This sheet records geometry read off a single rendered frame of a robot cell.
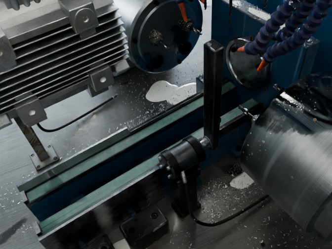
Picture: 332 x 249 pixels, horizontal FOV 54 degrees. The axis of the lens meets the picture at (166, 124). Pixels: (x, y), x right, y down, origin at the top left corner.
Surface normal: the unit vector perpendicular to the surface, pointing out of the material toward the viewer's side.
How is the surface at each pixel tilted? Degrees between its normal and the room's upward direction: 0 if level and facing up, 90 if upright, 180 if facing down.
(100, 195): 0
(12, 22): 49
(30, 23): 1
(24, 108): 89
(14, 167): 0
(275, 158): 62
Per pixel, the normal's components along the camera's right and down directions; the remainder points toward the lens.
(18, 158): -0.08, -0.66
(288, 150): -0.69, -0.06
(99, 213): 0.55, 0.59
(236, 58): -0.83, 0.47
